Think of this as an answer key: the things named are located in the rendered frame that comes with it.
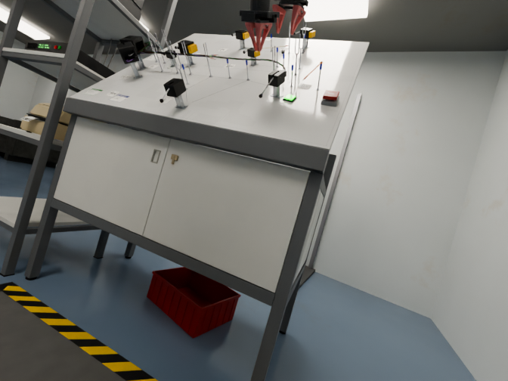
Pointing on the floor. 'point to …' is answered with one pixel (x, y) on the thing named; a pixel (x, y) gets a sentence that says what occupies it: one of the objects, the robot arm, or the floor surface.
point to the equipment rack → (89, 13)
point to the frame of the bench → (280, 305)
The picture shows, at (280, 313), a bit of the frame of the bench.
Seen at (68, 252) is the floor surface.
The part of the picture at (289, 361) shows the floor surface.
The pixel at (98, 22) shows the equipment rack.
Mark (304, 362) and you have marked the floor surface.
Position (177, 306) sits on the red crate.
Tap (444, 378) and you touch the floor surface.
